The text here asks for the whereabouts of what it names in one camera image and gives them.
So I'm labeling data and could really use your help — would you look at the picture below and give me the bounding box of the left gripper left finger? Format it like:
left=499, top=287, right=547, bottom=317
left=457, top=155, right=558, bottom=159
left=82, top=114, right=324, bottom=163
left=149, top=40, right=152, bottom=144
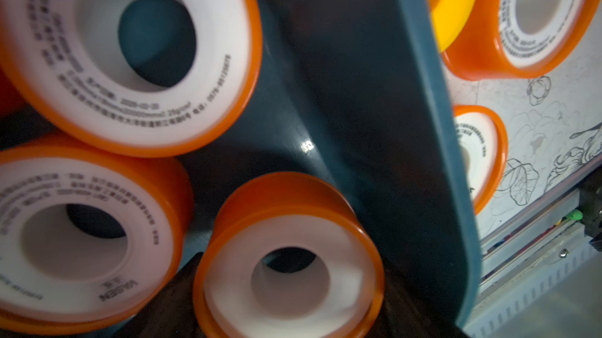
left=113, top=253, right=205, bottom=338

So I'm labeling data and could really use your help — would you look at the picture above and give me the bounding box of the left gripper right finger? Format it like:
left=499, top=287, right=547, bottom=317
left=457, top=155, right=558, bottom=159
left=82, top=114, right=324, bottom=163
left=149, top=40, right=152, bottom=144
left=376, top=262, right=466, bottom=337

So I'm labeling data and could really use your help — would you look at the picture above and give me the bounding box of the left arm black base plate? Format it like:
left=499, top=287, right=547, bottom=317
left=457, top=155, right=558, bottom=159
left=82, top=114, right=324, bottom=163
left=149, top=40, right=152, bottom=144
left=579, top=170, right=601, bottom=253

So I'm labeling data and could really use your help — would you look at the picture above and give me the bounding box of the teal plastic storage tray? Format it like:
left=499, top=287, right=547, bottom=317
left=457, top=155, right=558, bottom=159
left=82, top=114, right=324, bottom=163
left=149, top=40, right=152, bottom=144
left=0, top=0, right=483, bottom=338

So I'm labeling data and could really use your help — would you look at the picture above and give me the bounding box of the orange sealing tape roll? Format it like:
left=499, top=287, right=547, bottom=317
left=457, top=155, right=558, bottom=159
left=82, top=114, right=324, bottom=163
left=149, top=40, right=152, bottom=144
left=1, top=0, right=263, bottom=158
left=454, top=105, right=509, bottom=215
left=443, top=0, right=600, bottom=81
left=1, top=133, right=194, bottom=335
left=193, top=172, right=385, bottom=337

